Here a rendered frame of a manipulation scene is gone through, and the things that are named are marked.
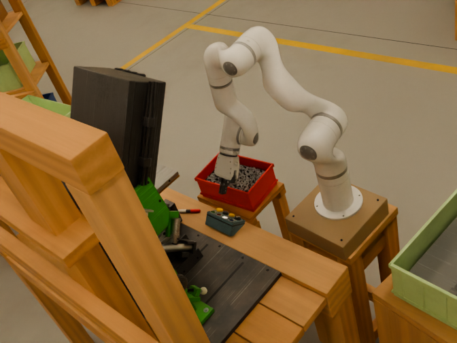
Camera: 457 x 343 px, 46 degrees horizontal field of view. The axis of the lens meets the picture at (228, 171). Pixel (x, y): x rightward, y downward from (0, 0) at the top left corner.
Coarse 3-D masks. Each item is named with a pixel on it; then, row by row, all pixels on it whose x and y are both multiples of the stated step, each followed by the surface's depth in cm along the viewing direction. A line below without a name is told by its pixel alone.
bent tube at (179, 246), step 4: (144, 208) 199; (164, 244) 204; (168, 244) 205; (172, 244) 206; (180, 244) 208; (184, 244) 209; (188, 244) 210; (164, 248) 202; (168, 248) 203; (172, 248) 204; (176, 248) 206; (180, 248) 207; (184, 248) 208; (188, 248) 209
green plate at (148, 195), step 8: (144, 184) 199; (152, 184) 201; (136, 192) 197; (144, 192) 199; (152, 192) 201; (144, 200) 199; (152, 200) 202; (160, 200) 204; (152, 208) 202; (160, 208) 204; (168, 208) 206; (152, 216) 202; (160, 216) 204; (168, 216) 207; (152, 224) 202; (160, 224) 205; (168, 224) 207; (160, 232) 205
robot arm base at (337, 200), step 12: (324, 180) 198; (336, 180) 197; (348, 180) 201; (324, 192) 203; (336, 192) 200; (348, 192) 203; (324, 204) 209; (336, 204) 205; (348, 204) 206; (360, 204) 207; (324, 216) 208; (336, 216) 206; (348, 216) 205
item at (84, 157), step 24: (0, 96) 124; (0, 120) 114; (24, 120) 111; (48, 120) 109; (72, 120) 106; (0, 144) 121; (24, 144) 108; (48, 144) 101; (72, 144) 99; (96, 144) 98; (48, 168) 107; (72, 168) 97; (96, 168) 99; (120, 168) 104
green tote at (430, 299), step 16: (448, 208) 196; (432, 224) 191; (448, 224) 201; (416, 240) 187; (432, 240) 196; (400, 256) 182; (416, 256) 191; (400, 272) 178; (400, 288) 185; (416, 288) 177; (432, 288) 170; (416, 304) 182; (432, 304) 176; (448, 304) 169; (448, 320) 174
